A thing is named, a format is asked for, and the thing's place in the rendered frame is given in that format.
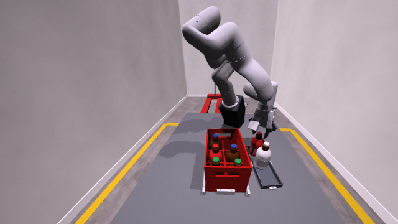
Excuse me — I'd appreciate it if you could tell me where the white bottle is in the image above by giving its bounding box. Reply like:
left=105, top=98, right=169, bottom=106
left=254, top=142, right=271, bottom=169

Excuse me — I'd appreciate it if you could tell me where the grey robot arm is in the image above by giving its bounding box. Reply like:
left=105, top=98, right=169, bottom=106
left=182, top=6, right=278, bottom=111

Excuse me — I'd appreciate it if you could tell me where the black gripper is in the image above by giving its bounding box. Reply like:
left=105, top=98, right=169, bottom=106
left=249, top=107, right=277, bottom=139

